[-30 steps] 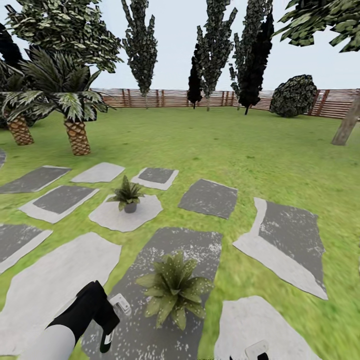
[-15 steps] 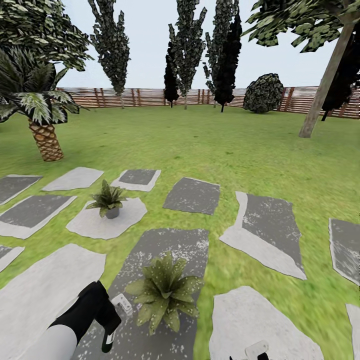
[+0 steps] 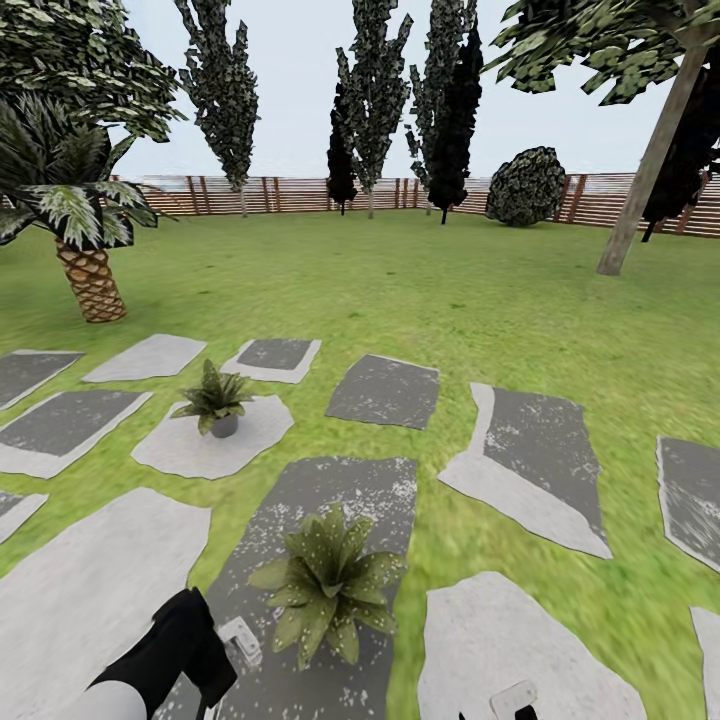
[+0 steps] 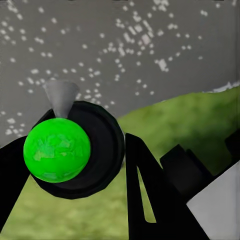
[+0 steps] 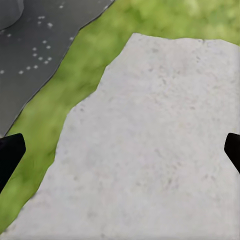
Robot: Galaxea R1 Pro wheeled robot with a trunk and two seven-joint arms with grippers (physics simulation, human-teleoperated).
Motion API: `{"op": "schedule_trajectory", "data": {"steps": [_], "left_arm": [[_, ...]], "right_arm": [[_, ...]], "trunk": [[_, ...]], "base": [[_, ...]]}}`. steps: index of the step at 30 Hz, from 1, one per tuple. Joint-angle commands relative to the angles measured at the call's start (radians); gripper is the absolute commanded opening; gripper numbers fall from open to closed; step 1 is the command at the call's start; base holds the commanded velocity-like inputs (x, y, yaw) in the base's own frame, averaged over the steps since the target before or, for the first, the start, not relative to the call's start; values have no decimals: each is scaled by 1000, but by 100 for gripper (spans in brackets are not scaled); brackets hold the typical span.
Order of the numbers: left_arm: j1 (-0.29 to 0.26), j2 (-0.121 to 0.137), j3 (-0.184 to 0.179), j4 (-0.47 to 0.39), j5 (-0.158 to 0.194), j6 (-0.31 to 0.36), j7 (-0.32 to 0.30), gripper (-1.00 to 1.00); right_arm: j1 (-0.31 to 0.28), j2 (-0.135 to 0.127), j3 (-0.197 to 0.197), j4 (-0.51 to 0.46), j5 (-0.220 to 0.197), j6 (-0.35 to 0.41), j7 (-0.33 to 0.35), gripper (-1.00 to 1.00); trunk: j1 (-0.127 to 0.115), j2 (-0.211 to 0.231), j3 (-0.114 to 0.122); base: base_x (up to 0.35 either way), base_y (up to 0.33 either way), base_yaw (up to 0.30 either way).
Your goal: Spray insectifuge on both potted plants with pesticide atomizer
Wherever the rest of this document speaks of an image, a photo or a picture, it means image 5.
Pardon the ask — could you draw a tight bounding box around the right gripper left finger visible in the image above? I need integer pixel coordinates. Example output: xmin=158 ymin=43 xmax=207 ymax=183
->
xmin=0 ymin=133 xmax=26 ymax=193

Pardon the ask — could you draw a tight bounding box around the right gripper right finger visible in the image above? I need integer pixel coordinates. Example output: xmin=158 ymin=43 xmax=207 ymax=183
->
xmin=224 ymin=132 xmax=240 ymax=173

